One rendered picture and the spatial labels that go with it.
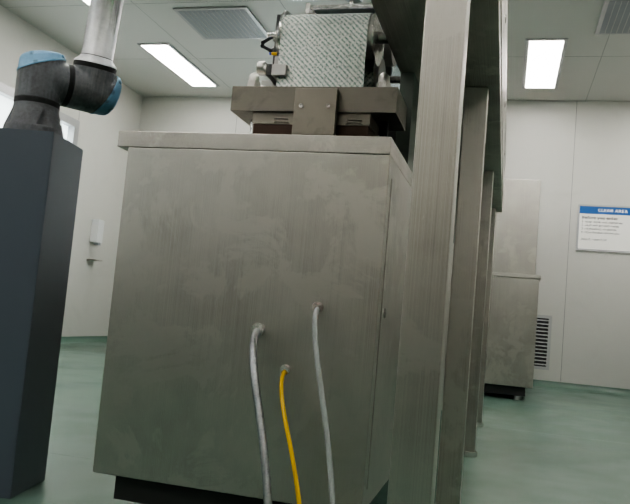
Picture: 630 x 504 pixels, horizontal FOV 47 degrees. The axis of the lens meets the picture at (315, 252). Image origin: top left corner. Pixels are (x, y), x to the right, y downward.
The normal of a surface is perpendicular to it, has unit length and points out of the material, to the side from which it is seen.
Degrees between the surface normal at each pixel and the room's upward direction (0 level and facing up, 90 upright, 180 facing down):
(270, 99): 90
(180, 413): 90
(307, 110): 90
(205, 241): 90
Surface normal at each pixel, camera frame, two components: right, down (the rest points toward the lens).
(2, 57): 0.96, 0.07
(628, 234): -0.25, -0.11
